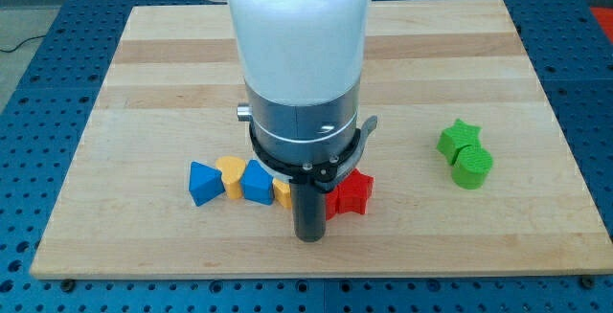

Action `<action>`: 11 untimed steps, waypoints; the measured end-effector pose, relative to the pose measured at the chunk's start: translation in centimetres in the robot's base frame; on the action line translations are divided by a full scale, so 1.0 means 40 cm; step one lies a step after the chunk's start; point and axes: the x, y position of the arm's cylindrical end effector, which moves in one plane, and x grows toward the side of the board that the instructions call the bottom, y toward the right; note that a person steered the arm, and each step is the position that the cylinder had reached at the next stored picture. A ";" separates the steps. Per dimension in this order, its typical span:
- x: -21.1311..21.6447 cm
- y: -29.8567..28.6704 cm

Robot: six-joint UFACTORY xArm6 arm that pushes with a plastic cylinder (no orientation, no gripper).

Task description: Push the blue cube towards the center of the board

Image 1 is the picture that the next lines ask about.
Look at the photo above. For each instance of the green cylinder block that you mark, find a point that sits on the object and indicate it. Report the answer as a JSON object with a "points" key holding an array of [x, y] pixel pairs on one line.
{"points": [[472, 167]]}

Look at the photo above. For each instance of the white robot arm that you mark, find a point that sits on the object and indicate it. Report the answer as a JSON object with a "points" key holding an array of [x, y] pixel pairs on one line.
{"points": [[302, 63]]}

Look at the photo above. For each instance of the blue cube block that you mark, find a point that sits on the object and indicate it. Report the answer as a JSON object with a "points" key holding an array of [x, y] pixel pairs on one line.
{"points": [[256, 184]]}

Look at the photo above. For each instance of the yellow heart block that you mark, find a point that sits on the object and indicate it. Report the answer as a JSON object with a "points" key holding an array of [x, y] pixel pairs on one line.
{"points": [[232, 169]]}

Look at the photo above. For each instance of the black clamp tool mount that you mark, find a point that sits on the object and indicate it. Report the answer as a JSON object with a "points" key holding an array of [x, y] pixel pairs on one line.
{"points": [[324, 176]]}

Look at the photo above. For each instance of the wooden board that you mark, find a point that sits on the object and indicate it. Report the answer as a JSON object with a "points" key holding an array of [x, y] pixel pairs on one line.
{"points": [[171, 97]]}

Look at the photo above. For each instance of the green star block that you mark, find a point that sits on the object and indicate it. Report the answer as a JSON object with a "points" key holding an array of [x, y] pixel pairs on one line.
{"points": [[456, 137]]}

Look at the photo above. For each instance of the red star block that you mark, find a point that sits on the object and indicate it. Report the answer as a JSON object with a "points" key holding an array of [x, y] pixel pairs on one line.
{"points": [[354, 192]]}

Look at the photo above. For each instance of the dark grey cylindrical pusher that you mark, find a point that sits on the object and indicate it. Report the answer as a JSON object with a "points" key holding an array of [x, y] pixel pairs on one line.
{"points": [[309, 212]]}

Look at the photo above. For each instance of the blue triangle block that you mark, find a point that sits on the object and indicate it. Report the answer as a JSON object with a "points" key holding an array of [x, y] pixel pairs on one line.
{"points": [[205, 183]]}

